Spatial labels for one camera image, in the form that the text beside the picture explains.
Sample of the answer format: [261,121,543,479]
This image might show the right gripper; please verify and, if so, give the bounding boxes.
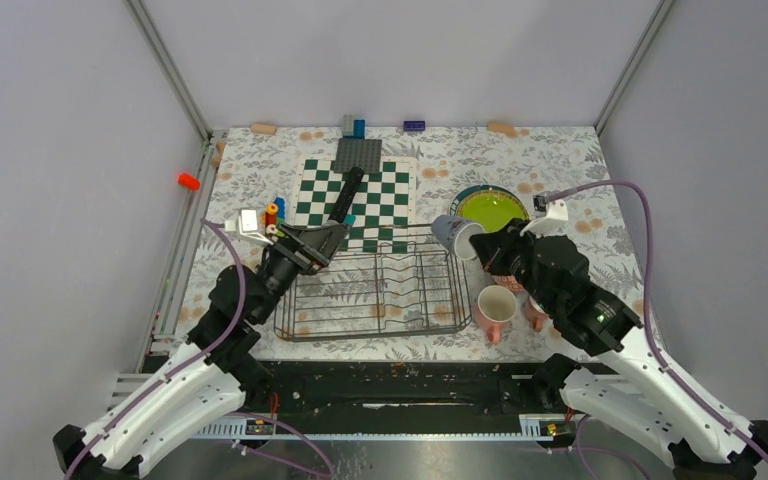
[469,217,558,314]

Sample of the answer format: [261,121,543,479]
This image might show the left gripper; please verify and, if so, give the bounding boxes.
[254,221,352,323]

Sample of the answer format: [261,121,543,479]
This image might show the blue white patterned bowl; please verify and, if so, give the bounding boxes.
[492,275,525,294]

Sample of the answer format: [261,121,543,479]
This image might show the lime green plate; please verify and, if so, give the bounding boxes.
[456,191,529,233]

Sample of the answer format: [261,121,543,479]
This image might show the grey blue mug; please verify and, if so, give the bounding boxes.
[431,215,486,261]

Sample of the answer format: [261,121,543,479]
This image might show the large pink mug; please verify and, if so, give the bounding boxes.
[473,285,518,344]

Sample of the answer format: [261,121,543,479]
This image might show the white plate green red rim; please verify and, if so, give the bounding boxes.
[449,184,530,232]

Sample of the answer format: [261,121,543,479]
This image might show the small pink mug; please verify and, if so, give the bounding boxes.
[524,296,550,333]

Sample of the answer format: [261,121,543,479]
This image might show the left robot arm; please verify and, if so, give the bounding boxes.
[53,220,349,479]

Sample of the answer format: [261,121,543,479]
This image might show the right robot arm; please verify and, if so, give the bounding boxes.
[469,228,768,479]

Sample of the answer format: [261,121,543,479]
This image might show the black microphone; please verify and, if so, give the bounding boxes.
[326,167,365,225]

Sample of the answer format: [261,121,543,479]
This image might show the colourful toy block stack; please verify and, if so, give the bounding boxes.
[261,197,285,238]

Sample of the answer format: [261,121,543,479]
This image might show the green white chessboard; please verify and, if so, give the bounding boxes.
[288,157,417,254]

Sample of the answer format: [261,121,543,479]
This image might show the grey building baseplate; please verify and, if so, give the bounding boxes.
[332,138,383,174]

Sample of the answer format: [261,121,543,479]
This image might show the right wooden cork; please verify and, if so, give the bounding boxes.
[486,121,519,138]

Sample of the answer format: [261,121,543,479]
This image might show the wooden cork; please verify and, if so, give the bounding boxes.
[250,123,278,136]
[486,121,519,138]

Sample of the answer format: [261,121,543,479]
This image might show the grey blue toy bricks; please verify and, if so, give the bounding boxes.
[341,115,366,139]

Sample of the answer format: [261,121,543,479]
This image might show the left wooden cork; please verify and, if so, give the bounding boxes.
[250,123,278,136]

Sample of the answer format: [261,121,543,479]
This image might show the purple toy brick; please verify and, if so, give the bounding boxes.
[402,120,426,132]

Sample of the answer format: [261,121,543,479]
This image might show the orange cylinder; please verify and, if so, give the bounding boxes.
[177,173,201,191]

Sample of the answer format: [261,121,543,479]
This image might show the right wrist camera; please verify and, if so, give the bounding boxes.
[519,195,569,237]

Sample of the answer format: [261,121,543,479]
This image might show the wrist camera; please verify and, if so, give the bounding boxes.
[224,209,272,245]
[519,195,569,237]

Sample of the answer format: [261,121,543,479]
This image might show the black wire dish rack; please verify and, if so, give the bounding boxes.
[273,224,471,342]

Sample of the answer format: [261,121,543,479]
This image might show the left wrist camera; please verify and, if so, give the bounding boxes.
[224,209,272,245]

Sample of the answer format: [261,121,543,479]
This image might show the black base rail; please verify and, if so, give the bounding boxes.
[140,354,670,439]

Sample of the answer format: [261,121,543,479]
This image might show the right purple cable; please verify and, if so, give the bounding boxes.
[542,180,768,480]

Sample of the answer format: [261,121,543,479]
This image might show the purple cable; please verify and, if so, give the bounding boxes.
[542,180,768,480]
[62,218,339,480]

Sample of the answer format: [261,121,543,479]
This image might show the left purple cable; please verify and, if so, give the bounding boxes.
[62,218,339,480]

